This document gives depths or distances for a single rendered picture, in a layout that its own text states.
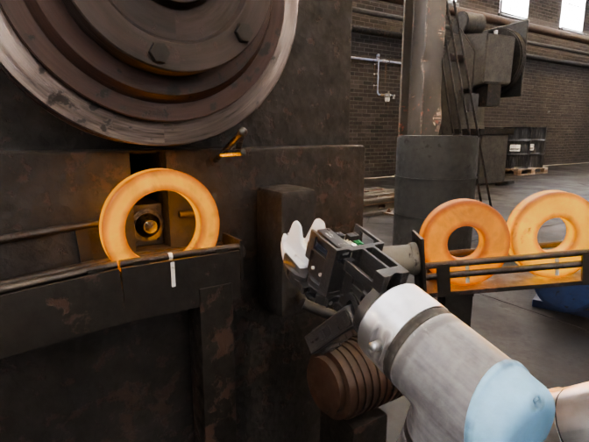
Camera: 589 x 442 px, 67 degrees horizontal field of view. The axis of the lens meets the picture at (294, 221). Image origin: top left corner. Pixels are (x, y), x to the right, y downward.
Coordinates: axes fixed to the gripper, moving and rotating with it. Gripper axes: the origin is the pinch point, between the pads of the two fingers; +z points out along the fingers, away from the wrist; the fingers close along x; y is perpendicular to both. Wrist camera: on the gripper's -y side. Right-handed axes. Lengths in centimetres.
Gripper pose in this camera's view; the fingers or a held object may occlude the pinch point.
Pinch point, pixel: (289, 243)
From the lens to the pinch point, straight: 63.5
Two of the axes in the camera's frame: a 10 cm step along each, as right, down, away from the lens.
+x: -8.4, 0.9, -5.3
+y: 1.7, -8.9, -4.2
